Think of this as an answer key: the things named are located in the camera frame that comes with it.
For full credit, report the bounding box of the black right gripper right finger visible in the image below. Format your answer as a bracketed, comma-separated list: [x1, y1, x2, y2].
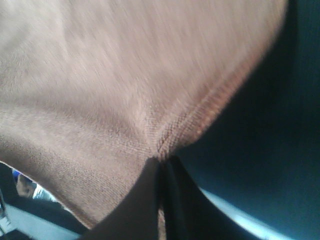
[163, 156, 287, 240]

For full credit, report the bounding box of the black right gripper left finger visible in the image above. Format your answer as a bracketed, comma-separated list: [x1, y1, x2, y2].
[80, 158, 162, 240]

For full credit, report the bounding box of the brown terry towel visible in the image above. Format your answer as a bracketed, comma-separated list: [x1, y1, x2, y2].
[0, 0, 289, 228]

